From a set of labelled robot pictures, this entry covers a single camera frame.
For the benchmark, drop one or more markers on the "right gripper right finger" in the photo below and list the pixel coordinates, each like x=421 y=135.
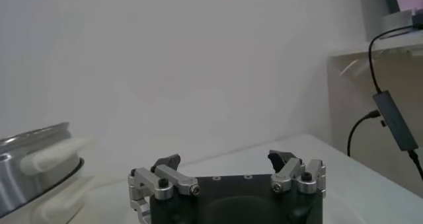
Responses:
x=309 y=187

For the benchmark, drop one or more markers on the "black usb hub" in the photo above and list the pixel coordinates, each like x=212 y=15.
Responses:
x=395 y=121

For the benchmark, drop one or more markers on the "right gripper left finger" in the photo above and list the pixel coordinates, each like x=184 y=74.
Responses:
x=167 y=194

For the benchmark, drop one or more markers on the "open dark laptop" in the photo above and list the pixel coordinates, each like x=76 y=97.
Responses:
x=409 y=0

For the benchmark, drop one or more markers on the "round white plate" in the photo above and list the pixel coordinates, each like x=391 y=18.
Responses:
x=333 y=212

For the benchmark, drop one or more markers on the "white electric cooking pot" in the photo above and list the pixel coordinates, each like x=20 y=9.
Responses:
x=59 y=202

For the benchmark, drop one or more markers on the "stainless steel steamer basket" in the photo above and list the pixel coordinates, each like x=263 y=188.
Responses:
x=13 y=172

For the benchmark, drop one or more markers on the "white side desk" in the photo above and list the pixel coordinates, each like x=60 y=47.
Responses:
x=357 y=113

